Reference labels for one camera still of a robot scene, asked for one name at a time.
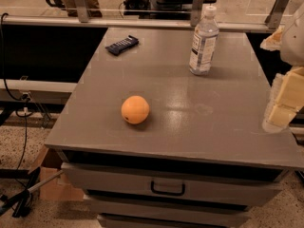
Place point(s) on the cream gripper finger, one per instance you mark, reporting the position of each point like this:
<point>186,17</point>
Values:
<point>272,42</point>
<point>285,100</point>

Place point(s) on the clear blue plastic water bottle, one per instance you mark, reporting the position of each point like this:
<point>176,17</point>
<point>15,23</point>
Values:
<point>204,42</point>

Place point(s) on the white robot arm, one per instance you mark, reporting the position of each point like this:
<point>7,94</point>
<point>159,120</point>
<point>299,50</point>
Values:
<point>292,40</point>

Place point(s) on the grey drawer cabinet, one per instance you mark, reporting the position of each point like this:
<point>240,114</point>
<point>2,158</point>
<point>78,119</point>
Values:
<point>205,132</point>

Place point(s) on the orange fruit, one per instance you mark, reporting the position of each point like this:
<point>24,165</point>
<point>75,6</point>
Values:
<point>135,109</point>

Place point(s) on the dark blue snack bar packet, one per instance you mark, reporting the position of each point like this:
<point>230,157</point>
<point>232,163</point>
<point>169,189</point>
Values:
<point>123,45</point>

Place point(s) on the cardboard box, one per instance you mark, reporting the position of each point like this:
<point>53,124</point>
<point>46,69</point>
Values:
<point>48,163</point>

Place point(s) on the black tripod stand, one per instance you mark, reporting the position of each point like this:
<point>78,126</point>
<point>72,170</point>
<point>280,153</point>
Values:
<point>21,198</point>

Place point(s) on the black drawer handle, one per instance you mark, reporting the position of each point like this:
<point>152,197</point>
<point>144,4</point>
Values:
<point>168,189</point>

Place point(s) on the metal railing frame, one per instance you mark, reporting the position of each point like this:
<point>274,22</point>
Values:
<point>231,14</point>

